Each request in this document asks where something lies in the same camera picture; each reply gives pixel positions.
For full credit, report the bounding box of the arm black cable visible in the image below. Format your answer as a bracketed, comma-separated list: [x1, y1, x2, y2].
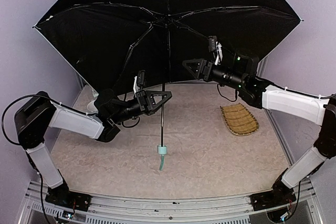
[1, 94, 50, 146]
[316, 93, 336, 101]

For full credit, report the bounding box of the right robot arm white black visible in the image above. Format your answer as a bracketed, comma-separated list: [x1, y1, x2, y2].
[182, 49, 335, 194]

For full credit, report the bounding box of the mint green black umbrella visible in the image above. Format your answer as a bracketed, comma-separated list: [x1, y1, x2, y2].
[32, 0, 305, 172]

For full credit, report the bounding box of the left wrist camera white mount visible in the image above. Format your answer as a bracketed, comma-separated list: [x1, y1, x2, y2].
[133, 70, 145, 94]

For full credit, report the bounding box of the white blue enamel pitcher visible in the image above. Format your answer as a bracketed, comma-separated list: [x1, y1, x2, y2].
[87, 90, 99, 113]

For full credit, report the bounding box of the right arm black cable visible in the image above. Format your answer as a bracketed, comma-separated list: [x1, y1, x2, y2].
[316, 93, 336, 101]

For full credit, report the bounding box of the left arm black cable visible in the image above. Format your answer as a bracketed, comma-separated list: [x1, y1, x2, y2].
[1, 94, 50, 146]

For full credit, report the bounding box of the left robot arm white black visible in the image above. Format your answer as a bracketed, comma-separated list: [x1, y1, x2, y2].
[14, 89, 172, 189]

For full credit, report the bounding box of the woven bamboo tray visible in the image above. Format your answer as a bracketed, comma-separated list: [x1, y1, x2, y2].
[220, 103, 259, 136]

